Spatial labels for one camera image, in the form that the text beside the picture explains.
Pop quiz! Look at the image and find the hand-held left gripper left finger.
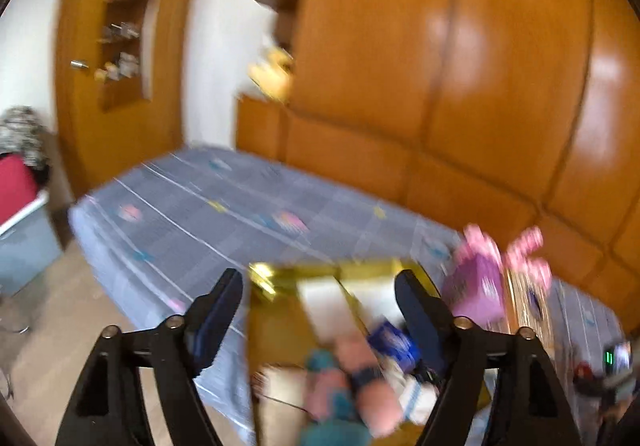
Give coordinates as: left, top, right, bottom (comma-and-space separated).
55, 268, 244, 446

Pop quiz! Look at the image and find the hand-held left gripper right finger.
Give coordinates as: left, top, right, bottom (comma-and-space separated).
395, 270, 571, 446

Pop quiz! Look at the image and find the blue white packet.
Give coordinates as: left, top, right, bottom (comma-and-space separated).
367, 318, 418, 372

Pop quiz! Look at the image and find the pink sock with navy band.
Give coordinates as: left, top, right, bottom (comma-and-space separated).
335, 333, 406, 437

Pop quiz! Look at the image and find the blue plush toy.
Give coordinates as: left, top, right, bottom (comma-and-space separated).
300, 348, 373, 446

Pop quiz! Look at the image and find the purple cardboard box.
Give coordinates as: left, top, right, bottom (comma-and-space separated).
442, 253, 503, 322

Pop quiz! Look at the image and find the ornate gold tissue box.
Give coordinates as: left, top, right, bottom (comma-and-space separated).
502, 268, 556, 357

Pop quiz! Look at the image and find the grey checked bed sheet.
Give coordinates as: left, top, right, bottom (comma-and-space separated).
67, 146, 626, 446

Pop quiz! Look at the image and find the pink spotted giraffe plush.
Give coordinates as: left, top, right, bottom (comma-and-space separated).
457, 225, 553, 289

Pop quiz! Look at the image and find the grey storage box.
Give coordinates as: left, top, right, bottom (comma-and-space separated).
0, 191, 63, 297

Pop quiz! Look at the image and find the red cushion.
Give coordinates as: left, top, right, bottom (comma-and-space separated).
0, 153, 41, 227

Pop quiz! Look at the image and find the wooden wardrobe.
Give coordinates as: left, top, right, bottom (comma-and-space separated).
235, 0, 640, 322

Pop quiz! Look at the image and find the yellow plush toy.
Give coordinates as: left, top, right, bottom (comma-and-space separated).
249, 48, 296, 102

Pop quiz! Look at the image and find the black white patterned cloth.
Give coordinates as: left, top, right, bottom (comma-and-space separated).
0, 106, 51, 172

